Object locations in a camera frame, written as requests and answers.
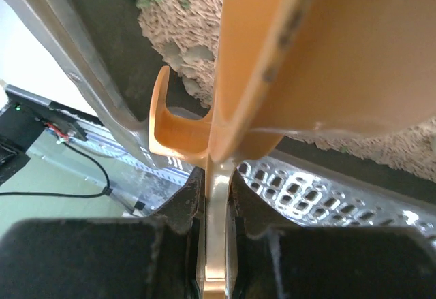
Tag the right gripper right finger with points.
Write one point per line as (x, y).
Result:
(279, 259)

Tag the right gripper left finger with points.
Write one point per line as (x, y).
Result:
(151, 257)

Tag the yellow litter scoop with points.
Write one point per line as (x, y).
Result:
(338, 68)

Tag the dark grey litter box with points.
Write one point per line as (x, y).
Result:
(98, 44)

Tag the aluminium mounting rail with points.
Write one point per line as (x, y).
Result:
(87, 130)

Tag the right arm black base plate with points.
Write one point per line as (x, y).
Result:
(22, 122)

